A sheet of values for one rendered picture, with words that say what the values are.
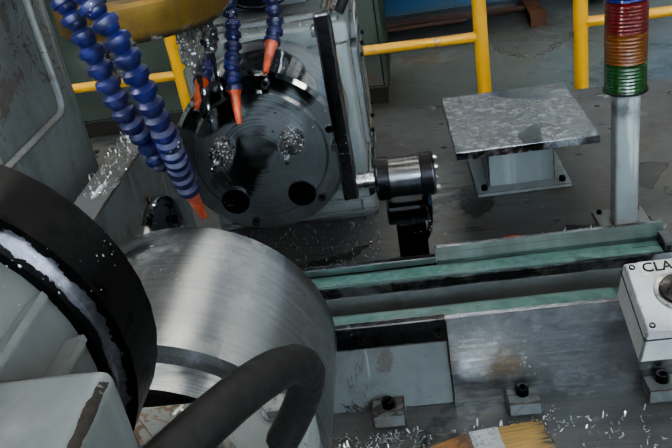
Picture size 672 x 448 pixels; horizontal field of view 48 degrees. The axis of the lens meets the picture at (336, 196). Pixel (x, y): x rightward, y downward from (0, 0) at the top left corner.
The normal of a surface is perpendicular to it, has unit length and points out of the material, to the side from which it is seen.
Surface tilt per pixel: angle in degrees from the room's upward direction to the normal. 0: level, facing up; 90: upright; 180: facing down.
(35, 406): 0
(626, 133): 90
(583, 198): 0
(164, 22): 90
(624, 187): 90
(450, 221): 0
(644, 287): 21
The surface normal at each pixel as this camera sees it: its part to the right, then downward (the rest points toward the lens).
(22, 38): 0.99, -0.12
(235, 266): 0.33, -0.84
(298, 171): -0.04, 0.46
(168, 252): -0.06, -0.89
